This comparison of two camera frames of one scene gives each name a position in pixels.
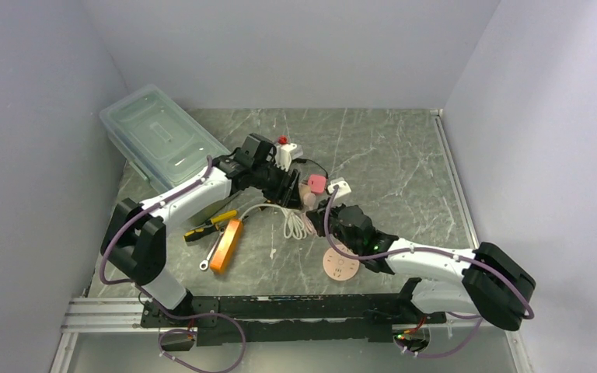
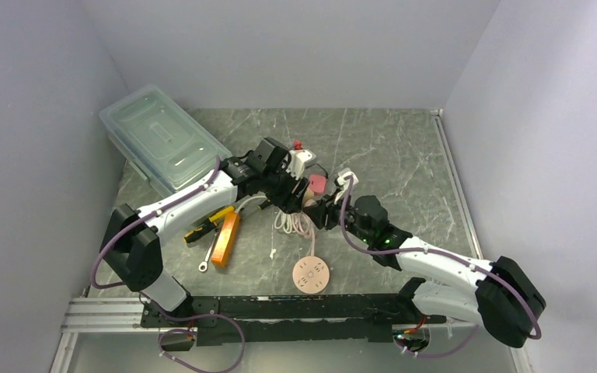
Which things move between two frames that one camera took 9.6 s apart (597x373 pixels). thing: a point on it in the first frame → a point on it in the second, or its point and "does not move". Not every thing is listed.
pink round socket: x=340 y=266 → x=311 y=275
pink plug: x=318 y=183 does not move
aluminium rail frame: x=111 y=315 does not move
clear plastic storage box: x=165 y=144 does not move
